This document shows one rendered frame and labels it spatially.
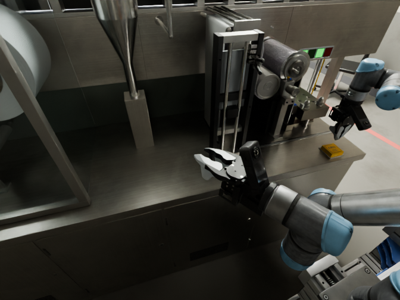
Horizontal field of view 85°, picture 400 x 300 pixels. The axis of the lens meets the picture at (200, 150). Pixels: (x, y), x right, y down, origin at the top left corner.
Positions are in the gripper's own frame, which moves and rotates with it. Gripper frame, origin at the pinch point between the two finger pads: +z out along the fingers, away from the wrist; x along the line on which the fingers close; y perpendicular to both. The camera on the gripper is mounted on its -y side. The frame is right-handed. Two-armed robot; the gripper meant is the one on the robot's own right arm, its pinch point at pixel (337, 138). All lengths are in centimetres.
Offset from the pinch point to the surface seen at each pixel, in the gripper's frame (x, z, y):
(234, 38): 53, -45, 11
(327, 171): 0.0, 18.8, -3.3
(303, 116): 4.9, -1.1, 19.5
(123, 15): 86, -50, 27
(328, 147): 2.0, 5.9, 0.9
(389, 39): -266, 21, 184
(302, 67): 14.2, -27.5, 21.2
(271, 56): 21.9, -28.7, 34.5
